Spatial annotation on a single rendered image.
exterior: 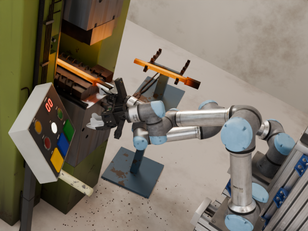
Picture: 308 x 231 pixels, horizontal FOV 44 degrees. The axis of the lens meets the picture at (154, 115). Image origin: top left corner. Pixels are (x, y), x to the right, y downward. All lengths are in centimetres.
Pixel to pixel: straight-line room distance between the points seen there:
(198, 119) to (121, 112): 34
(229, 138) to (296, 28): 326
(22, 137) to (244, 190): 90
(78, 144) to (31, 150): 73
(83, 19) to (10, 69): 41
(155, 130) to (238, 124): 40
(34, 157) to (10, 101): 49
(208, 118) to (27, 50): 86
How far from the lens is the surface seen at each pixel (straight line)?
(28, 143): 152
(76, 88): 211
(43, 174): 162
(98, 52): 237
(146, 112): 162
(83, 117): 210
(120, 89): 205
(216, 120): 163
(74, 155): 231
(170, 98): 263
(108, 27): 202
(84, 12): 183
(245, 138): 143
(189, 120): 169
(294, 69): 473
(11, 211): 254
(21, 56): 179
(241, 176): 155
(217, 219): 189
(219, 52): 496
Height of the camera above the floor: 218
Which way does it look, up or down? 36 degrees down
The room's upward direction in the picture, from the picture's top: 18 degrees clockwise
